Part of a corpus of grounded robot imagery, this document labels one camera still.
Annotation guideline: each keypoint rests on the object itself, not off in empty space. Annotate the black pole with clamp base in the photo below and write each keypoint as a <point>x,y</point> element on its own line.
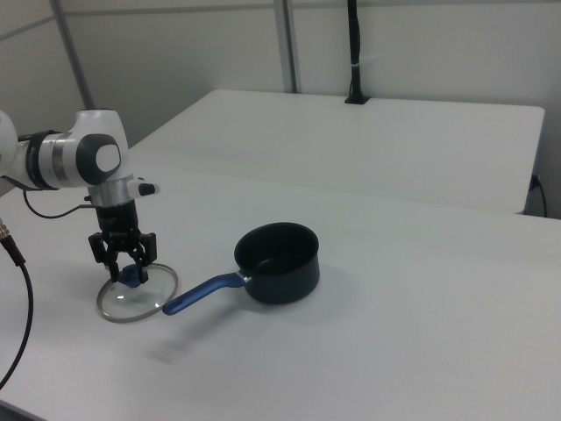
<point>355,44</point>

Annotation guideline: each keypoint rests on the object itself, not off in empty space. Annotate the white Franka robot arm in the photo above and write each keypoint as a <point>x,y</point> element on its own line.
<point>57,162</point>

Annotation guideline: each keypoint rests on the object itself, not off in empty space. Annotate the glass lid with blue knob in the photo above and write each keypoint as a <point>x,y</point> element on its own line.
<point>144,302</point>

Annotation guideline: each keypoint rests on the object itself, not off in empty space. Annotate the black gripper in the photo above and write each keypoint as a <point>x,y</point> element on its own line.
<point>117,223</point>

